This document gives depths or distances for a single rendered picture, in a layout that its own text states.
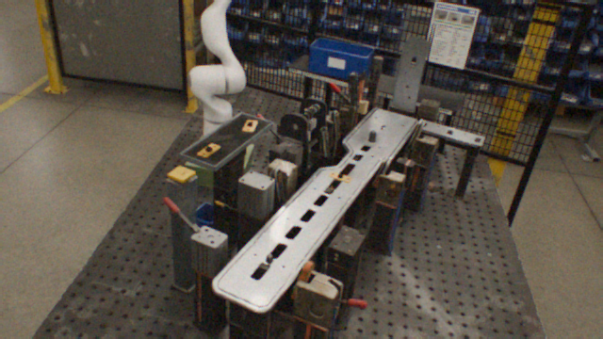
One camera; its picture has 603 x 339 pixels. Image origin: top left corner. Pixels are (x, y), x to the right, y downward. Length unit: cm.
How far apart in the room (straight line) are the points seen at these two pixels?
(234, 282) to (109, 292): 57
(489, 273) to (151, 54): 329
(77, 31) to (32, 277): 232
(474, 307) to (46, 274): 214
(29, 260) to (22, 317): 41
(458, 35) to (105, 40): 295
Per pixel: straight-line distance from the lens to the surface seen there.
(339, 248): 156
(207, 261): 154
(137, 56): 462
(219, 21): 222
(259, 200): 165
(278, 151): 185
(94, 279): 197
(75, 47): 483
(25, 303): 297
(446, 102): 263
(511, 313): 204
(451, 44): 270
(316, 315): 144
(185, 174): 160
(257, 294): 144
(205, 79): 215
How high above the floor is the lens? 203
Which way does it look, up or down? 32 degrees down
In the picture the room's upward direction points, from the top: 6 degrees clockwise
